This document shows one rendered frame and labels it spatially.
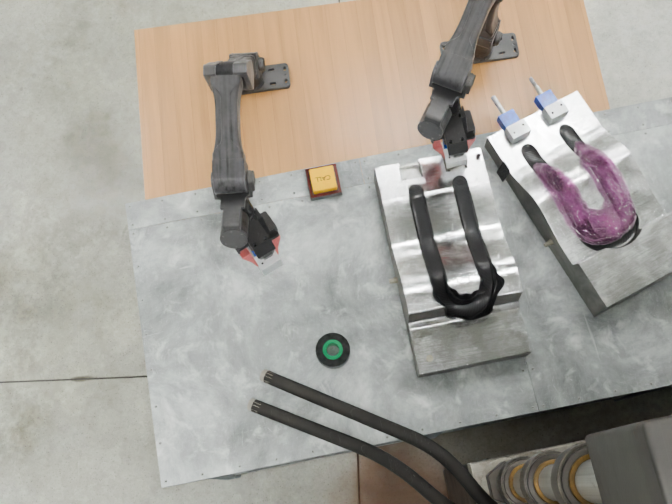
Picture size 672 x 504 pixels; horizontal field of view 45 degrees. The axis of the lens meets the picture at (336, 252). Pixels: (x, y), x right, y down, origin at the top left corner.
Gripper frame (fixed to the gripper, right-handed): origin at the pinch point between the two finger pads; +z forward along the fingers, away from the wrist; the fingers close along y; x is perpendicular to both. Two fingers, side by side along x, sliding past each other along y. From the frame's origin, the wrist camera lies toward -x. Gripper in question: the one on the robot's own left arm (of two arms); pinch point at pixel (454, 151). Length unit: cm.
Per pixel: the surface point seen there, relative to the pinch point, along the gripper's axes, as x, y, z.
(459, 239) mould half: -16.2, -3.3, 12.0
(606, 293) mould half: -33.6, 25.8, 20.4
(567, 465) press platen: -89, 2, -30
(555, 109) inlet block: 11.7, 26.5, 6.3
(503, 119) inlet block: 11.9, 13.8, 5.8
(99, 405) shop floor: 1, -129, 83
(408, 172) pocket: 2.5, -11.6, 6.3
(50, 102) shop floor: 107, -136, 41
